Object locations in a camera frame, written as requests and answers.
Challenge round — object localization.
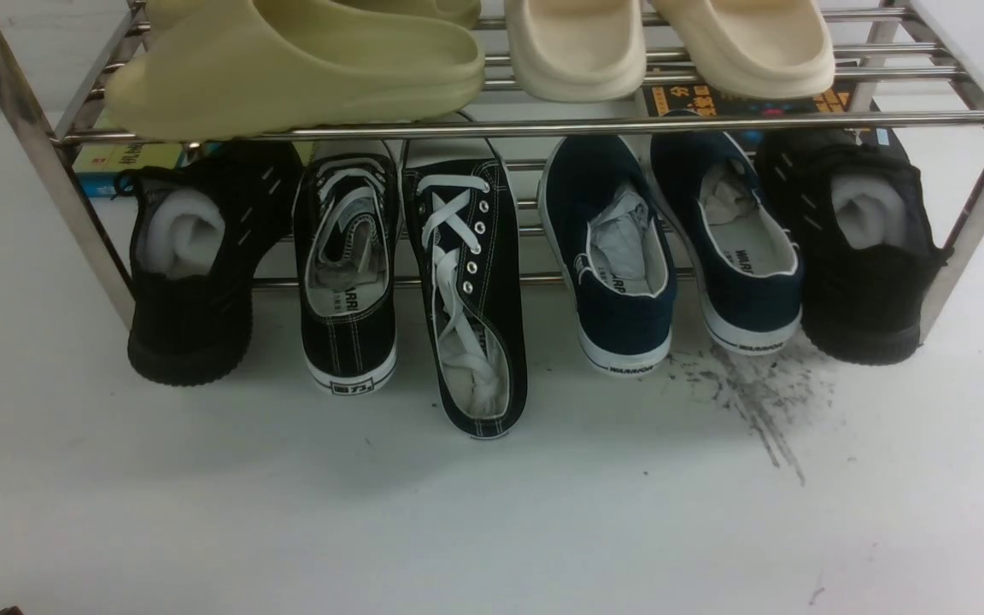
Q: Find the cream foam slipper right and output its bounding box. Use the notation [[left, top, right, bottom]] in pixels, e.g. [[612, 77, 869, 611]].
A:
[[651, 1, 835, 100]]

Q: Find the black canvas sneaker tilted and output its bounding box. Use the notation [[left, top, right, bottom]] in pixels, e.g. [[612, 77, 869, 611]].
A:
[[400, 138, 528, 440]]

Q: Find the black knit sneaker left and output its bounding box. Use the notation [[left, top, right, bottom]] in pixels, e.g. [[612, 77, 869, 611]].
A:
[[114, 141, 304, 388]]

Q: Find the navy slip-on shoe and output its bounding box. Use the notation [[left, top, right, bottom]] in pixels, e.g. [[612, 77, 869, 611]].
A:
[[641, 132, 805, 355], [536, 135, 678, 378]]

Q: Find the black knit sneaker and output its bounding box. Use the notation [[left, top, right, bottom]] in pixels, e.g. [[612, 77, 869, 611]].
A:
[[114, 141, 304, 388], [754, 129, 952, 366]]

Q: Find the steel shoe rack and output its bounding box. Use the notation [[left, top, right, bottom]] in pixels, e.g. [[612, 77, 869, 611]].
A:
[[0, 1, 984, 337]]

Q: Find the cream foam slipper left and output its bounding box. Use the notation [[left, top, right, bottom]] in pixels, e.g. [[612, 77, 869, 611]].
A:
[[504, 1, 646, 103]]

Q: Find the black orange printed book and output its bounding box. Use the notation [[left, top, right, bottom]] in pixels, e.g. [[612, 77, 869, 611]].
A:
[[634, 82, 856, 117]]

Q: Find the black knit sneaker right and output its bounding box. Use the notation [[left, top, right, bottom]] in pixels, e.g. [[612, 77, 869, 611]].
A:
[[754, 129, 952, 366]]

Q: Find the black canvas sneaker upright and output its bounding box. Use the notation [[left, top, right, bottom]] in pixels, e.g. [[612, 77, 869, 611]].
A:
[[290, 140, 401, 396]]

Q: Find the olive green foam slipper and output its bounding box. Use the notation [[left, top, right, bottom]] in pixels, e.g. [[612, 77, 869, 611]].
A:
[[104, 1, 487, 141]]

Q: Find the cream foam slipper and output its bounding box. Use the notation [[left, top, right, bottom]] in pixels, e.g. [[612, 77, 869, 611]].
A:
[[504, 1, 646, 103], [651, 1, 835, 100]]

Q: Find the yellow blue book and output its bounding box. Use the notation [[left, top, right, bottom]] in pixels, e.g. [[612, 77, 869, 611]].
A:
[[72, 143, 200, 198]]

